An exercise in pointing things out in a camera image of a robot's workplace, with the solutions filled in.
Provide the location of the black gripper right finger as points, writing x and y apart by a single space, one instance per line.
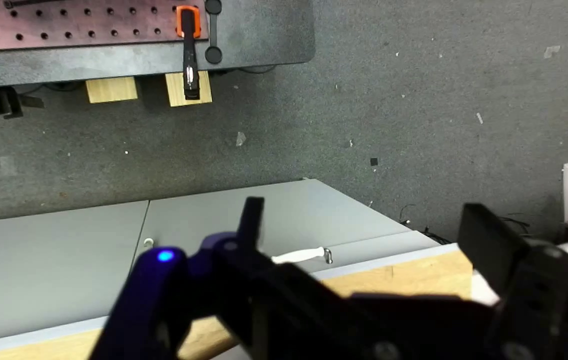
544 301

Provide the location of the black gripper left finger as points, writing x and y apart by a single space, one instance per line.
277 301

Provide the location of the dark device with blue light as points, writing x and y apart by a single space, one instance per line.
144 301

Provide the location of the light wooden block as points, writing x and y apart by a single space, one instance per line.
177 90
111 89

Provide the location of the orange and black bar clamp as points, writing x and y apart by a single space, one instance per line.
189 46

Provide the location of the red perforated pegboard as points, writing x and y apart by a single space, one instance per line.
76 22

